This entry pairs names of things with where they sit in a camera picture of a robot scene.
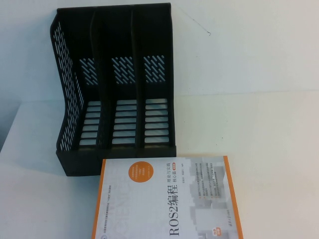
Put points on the black plastic book stand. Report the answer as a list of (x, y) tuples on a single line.
[(74, 159)]

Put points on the white orange ROS2 book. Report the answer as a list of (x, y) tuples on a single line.
[(162, 199)]

